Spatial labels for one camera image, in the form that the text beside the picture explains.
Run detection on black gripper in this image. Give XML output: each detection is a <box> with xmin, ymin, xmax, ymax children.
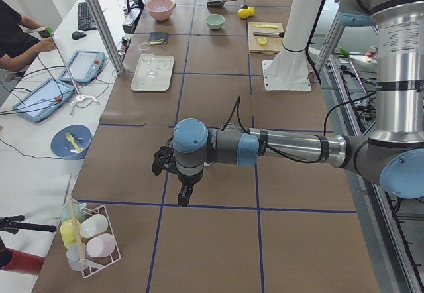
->
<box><xmin>152</xmin><ymin>138</ymin><xmax>203</xmax><ymax>207</ymax></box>

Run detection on green bowl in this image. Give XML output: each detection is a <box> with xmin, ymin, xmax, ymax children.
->
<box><xmin>205</xmin><ymin>14</ymin><xmax>225</xmax><ymax>30</ymax></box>

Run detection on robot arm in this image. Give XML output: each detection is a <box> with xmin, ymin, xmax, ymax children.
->
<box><xmin>152</xmin><ymin>0</ymin><xmax>423</xmax><ymax>206</ymax></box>

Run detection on blue bowl with fork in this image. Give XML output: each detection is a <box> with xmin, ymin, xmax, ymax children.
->
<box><xmin>50</xmin><ymin>124</ymin><xmax>92</xmax><ymax>160</ymax></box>

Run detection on pink bowl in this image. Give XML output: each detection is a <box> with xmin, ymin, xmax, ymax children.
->
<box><xmin>145</xmin><ymin>0</ymin><xmax>176</xmax><ymax>21</ymax></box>

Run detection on clear ice cubes in pink bowl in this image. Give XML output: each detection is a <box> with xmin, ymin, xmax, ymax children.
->
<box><xmin>149</xmin><ymin>0</ymin><xmax>173</xmax><ymax>12</ymax></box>

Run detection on metal ice scoop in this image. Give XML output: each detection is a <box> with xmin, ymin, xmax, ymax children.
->
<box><xmin>207</xmin><ymin>0</ymin><xmax>236</xmax><ymax>8</ymax></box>

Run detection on white cup in rack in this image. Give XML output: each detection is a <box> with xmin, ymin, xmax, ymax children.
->
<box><xmin>79</xmin><ymin>214</ymin><xmax>109</xmax><ymax>239</ymax></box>

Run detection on pink cup in rack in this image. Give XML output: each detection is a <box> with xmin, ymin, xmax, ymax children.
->
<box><xmin>86</xmin><ymin>233</ymin><xmax>116</xmax><ymax>258</ymax></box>

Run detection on green cup in rack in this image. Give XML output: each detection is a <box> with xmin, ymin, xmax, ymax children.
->
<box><xmin>60</xmin><ymin>201</ymin><xmax>85</xmax><ymax>223</ymax></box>

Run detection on clear cup in rack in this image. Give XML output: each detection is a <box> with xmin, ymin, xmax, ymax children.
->
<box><xmin>66</xmin><ymin>243</ymin><xmax>87</xmax><ymax>271</ymax></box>

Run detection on yellow cup in rack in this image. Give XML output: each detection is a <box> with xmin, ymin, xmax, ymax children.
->
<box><xmin>60</xmin><ymin>219</ymin><xmax>76</xmax><ymax>249</ymax></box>

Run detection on cream bear serving tray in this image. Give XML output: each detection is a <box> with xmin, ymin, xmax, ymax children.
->
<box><xmin>130</xmin><ymin>54</ymin><xmax>174</xmax><ymax>92</ymax></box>

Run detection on yellow plastic fork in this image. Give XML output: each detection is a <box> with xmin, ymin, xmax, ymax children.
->
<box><xmin>65</xmin><ymin>132</ymin><xmax>82</xmax><ymax>154</ymax></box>

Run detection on clear wine glass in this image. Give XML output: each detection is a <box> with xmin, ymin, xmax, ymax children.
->
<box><xmin>138</xmin><ymin>42</ymin><xmax>157</xmax><ymax>78</ymax></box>

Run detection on grey folded cloth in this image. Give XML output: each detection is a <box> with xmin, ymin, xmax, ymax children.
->
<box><xmin>148</xmin><ymin>32</ymin><xmax>169</xmax><ymax>45</ymax></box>

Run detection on blue teach pendant far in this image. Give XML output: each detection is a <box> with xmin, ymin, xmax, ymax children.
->
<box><xmin>68</xmin><ymin>50</ymin><xmax>105</xmax><ymax>84</ymax></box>

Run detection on blue teach pendant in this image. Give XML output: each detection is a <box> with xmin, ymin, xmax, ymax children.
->
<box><xmin>68</xmin><ymin>50</ymin><xmax>105</xmax><ymax>84</ymax></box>
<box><xmin>13</xmin><ymin>78</ymin><xmax>75</xmax><ymax>123</ymax></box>

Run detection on blue teach pendant near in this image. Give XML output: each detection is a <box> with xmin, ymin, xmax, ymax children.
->
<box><xmin>13</xmin><ymin>78</ymin><xmax>75</xmax><ymax>123</ymax></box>

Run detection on half lemon slice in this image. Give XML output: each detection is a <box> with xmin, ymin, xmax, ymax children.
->
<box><xmin>257</xmin><ymin>37</ymin><xmax>268</xmax><ymax>46</ymax></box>

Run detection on wooden cutting board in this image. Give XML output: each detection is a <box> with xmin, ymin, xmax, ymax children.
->
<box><xmin>248</xmin><ymin>22</ymin><xmax>284</xmax><ymax>53</ymax></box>

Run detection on red cylinder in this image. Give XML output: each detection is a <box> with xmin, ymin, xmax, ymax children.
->
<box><xmin>1</xmin><ymin>248</ymin><xmax>45</xmax><ymax>276</ymax></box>

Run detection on large yellow lemon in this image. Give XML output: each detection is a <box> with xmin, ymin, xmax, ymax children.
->
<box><xmin>237</xmin><ymin>8</ymin><xmax>250</xmax><ymax>19</ymax></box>

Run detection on yellow plastic knife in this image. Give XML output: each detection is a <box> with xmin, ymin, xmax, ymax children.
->
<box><xmin>252</xmin><ymin>23</ymin><xmax>279</xmax><ymax>29</ymax></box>

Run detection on black computer mouse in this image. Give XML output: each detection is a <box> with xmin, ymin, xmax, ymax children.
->
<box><xmin>71</xmin><ymin>30</ymin><xmax>87</xmax><ymax>40</ymax></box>

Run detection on small yellow lemon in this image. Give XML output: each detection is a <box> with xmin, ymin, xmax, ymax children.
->
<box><xmin>247</xmin><ymin>6</ymin><xmax>256</xmax><ymax>17</ymax></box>

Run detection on black keyboard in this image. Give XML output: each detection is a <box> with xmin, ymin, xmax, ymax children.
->
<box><xmin>77</xmin><ymin>2</ymin><xmax>97</xmax><ymax>31</ymax></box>

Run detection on seated person in black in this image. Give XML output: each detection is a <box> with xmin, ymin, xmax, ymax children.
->
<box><xmin>1</xmin><ymin>0</ymin><xmax>56</xmax><ymax>72</ymax></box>

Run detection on white wire cup rack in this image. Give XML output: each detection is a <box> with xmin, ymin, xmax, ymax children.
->
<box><xmin>60</xmin><ymin>198</ymin><xmax>121</xmax><ymax>278</ymax></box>

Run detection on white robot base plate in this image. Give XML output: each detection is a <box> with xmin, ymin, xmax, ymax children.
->
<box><xmin>262</xmin><ymin>60</ymin><xmax>312</xmax><ymax>91</ymax></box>

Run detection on black camera tripod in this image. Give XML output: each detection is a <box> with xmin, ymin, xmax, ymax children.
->
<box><xmin>1</xmin><ymin>215</ymin><xmax>57</xmax><ymax>235</ymax></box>

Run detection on steel knife handle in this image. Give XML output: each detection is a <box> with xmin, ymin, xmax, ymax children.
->
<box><xmin>253</xmin><ymin>31</ymin><xmax>285</xmax><ymax>38</ymax></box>

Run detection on aluminium frame post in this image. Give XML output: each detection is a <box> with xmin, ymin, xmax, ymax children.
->
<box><xmin>85</xmin><ymin>0</ymin><xmax>125</xmax><ymax>76</ymax></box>

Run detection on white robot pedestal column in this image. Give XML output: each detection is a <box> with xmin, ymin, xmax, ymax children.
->
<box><xmin>282</xmin><ymin>0</ymin><xmax>325</xmax><ymax>54</ymax></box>

